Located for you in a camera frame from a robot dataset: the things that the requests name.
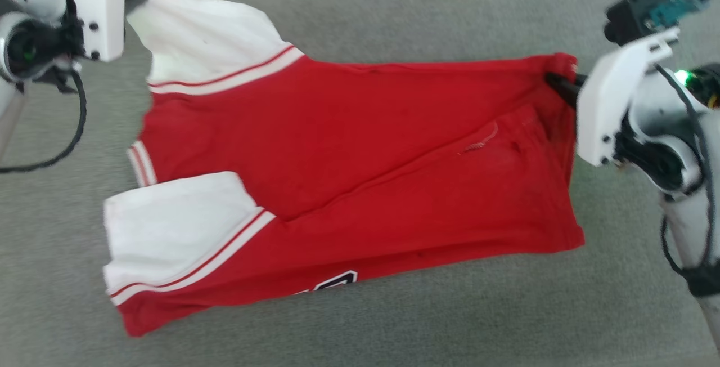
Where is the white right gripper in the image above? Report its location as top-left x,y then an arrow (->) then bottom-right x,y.
544,28 -> 680,166

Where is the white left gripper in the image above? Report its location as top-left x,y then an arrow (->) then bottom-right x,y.
56,0 -> 150,62

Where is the red white basketball jersey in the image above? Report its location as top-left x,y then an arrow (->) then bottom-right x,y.
103,0 -> 586,338

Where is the grey fabric sofa cushion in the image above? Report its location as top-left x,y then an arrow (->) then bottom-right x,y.
0,0 -> 720,367

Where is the teal right camera plug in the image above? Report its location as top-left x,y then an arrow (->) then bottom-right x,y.
650,0 -> 720,27

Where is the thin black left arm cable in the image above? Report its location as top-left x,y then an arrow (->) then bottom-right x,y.
0,69 -> 88,173

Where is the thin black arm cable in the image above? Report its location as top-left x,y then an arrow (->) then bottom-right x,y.
655,66 -> 718,278
0,69 -> 88,173

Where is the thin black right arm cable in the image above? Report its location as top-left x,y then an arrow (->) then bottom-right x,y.
655,66 -> 718,278

